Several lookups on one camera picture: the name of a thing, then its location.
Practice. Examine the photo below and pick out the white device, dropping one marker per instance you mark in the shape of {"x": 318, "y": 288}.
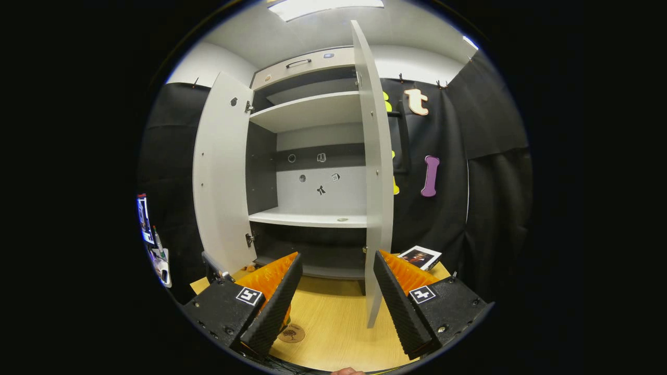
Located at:
{"x": 163, "y": 271}

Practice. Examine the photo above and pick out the round wooden coaster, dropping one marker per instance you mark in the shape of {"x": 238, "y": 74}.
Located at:
{"x": 293, "y": 334}

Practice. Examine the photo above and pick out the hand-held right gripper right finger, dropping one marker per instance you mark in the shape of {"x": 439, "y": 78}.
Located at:
{"x": 398, "y": 312}

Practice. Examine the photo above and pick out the computer screen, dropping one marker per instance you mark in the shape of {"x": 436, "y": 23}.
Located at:
{"x": 146, "y": 219}

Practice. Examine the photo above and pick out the green label plastic bottle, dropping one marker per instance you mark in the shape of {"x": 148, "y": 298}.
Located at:
{"x": 287, "y": 319}

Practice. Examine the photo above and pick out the grey cabinet drawer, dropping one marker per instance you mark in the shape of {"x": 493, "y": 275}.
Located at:
{"x": 333, "y": 65}

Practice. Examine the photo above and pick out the small bottle red cap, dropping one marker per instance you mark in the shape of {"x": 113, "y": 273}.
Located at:
{"x": 158, "y": 240}

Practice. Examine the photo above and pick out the large ceiling light panel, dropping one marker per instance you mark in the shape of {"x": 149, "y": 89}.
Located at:
{"x": 323, "y": 8}

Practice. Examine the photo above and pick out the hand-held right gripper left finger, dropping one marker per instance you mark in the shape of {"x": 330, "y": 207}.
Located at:
{"x": 276, "y": 312}

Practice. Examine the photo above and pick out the grey cabinet door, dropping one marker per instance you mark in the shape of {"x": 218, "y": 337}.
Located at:
{"x": 376, "y": 208}
{"x": 221, "y": 172}

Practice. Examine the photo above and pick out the grey cabinet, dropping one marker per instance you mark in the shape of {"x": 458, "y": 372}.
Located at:
{"x": 307, "y": 109}

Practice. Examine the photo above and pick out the white book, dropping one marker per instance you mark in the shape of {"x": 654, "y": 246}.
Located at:
{"x": 419, "y": 257}

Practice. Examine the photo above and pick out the small ceiling light panel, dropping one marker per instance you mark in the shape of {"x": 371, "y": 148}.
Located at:
{"x": 470, "y": 42}

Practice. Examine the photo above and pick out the black backdrop cloth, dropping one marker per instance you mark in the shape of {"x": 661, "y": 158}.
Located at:
{"x": 453, "y": 234}

